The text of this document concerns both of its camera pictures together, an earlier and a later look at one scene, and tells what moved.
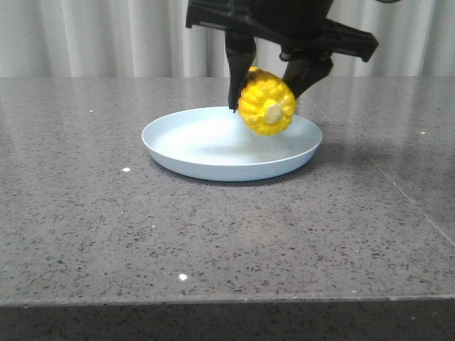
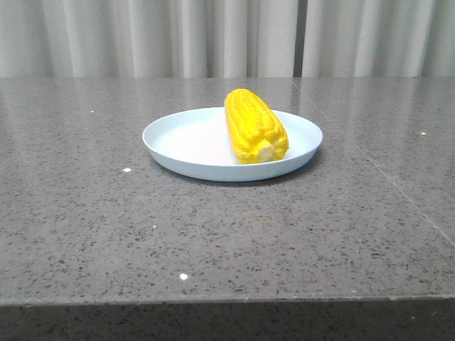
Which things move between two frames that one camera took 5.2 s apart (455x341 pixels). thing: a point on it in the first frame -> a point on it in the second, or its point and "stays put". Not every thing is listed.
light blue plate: x=216 y=143 stays put
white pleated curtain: x=150 y=39 stays put
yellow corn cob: x=267 y=103 -> x=257 y=136
